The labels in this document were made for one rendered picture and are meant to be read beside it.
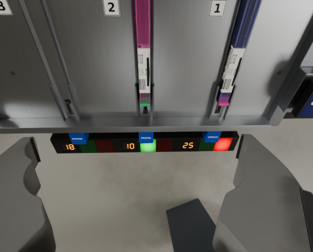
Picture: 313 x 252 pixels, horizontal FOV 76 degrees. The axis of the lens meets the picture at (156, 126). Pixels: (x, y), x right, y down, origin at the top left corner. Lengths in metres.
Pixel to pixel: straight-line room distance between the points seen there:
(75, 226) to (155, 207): 0.42
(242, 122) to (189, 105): 0.09
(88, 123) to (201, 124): 0.17
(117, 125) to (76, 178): 0.85
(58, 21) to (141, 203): 0.97
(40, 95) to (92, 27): 0.13
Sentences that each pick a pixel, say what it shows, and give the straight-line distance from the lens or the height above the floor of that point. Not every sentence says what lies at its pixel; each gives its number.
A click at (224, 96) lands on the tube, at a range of 0.30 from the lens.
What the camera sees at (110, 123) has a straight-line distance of 0.31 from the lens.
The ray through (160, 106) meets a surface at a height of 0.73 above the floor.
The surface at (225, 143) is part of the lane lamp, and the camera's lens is 0.40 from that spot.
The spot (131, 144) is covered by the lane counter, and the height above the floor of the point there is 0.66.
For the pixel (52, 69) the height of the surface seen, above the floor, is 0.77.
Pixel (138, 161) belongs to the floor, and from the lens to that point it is 1.05.
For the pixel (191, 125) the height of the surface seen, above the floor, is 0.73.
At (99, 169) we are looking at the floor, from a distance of 1.09.
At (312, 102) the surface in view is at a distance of 0.31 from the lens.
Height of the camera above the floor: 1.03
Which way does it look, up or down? 88 degrees down
